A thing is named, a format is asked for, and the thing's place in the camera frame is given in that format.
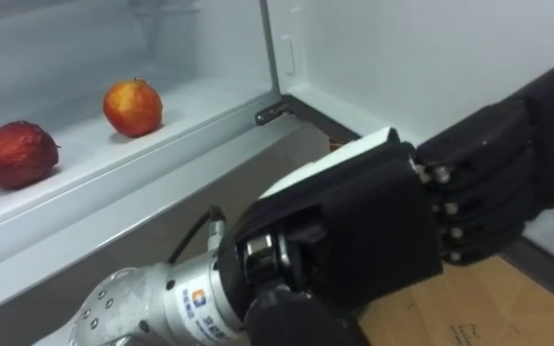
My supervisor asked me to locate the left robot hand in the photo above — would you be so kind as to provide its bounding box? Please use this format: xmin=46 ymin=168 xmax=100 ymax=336
xmin=216 ymin=51 xmax=554 ymax=346

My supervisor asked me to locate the white fridge door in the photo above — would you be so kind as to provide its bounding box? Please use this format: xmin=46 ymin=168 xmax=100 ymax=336
xmin=259 ymin=0 xmax=554 ymax=287

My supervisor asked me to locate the brown cardboard box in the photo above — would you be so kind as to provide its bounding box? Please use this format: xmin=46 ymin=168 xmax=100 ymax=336
xmin=357 ymin=254 xmax=554 ymax=346

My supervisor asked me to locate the grey fridge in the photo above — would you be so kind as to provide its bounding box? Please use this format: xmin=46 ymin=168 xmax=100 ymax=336
xmin=0 ymin=0 xmax=361 ymax=346

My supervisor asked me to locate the red yellow apple soft toy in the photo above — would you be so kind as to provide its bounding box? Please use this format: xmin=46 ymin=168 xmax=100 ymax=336
xmin=102 ymin=77 xmax=164 ymax=139

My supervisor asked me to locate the dark red apple soft toy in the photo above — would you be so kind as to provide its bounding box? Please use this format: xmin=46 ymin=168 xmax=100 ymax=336
xmin=0 ymin=120 xmax=62 ymax=190

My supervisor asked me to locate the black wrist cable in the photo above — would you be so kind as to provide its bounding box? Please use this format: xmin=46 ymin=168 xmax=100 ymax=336
xmin=166 ymin=205 xmax=229 ymax=265

